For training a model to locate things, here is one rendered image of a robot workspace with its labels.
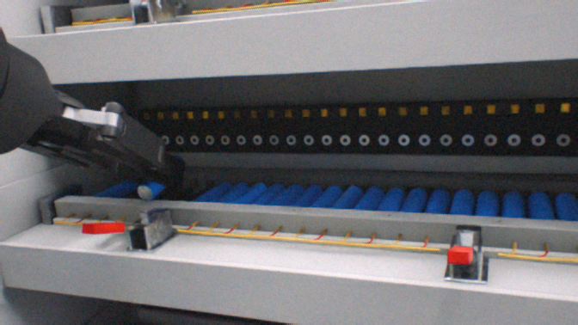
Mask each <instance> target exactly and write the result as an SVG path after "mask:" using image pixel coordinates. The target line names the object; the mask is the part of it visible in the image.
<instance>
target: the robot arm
mask: <svg viewBox="0 0 578 325"><path fill-rule="evenodd" d="M165 144H166V142H165V141H164V140H162V139H161V138H160V137H158V136H156V135H155V133H154V132H152V131H150V130H149V129H148V128H145V127H144V126H142V125H140V123H139V122H138V121H136V120H134V119H133V118H132V117H130V116H129V115H126V111H125V109H124V108H123V107H122V106H121V105H120V104H118V102H114V101H113V102H107V104H106V106H105V107H103V108H102V109H101V112H100V111H95V110H93V109H90V108H87V107H85V106H84V105H83V104H82V103H81V102H80V101H78V100H75V99H74V98H73V97H72V96H70V95H67V94H66V93H64V92H62V91H57V90H54V88H53V87H52V85H51V83H50V80H49V77H48V74H47V72H46V69H45V67H43V66H42V63H41V62H40V61H39V60H38V59H37V58H34V57H32V55H31V54H29V53H26V52H24V51H23V50H21V49H18V48H16V46H14V45H12V44H10V43H9V42H7V40H6V35H5V33H4V32H3V30H2V28H1V26H0V155H2V154H5V153H9V152H11V151H13V150H16V149H18V148H19V149H22V150H27V151H31V152H34V153H37V154H40V155H43V156H45V157H48V158H52V159H55V160H58V161H61V162H64V163H70V164H73V165H76V167H78V168H80V169H89V165H92V167H94V168H97V169H99V170H102V171H105V170H110V169H112V170H111V173H112V174H115V175H119V176H121V178H124V179H128V180H129V181H133V182H136V183H138V184H142V183H143V182H144V181H145V180H150V181H154V182H155V183H159V184H161V185H164V186H166V187H170V189H173V190H176V191H181V188H182V183H183V176H184V170H185V164H186V163H185V162H184V161H182V160H181V159H179V158H176V157H174V156H173V155H171V154H169V153H168V152H165V151H164V150H165Z"/></svg>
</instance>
